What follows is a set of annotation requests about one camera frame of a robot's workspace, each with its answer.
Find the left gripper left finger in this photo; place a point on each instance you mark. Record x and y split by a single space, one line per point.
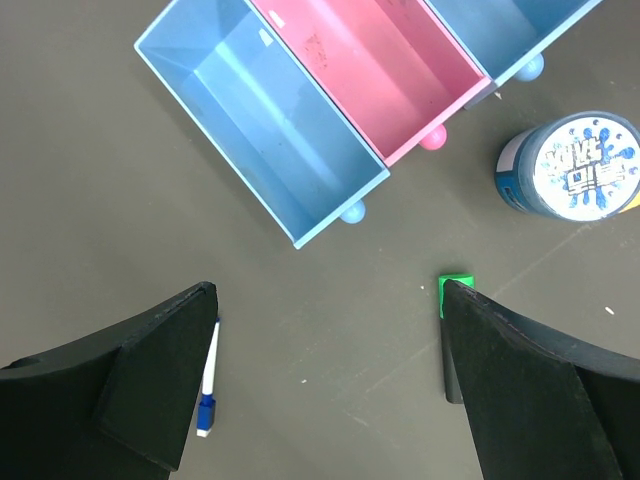
115 404

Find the light blue drawer box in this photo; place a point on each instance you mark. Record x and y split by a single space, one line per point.
261 109

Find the blue cap white marker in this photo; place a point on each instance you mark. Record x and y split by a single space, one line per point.
207 403

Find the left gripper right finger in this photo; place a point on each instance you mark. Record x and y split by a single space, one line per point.
540 403

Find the pink drawer box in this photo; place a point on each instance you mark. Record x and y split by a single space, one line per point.
392 67

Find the blue paint jar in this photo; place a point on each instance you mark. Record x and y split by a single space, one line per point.
580 168

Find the teal blue drawer box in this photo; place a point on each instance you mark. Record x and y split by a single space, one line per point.
507 38

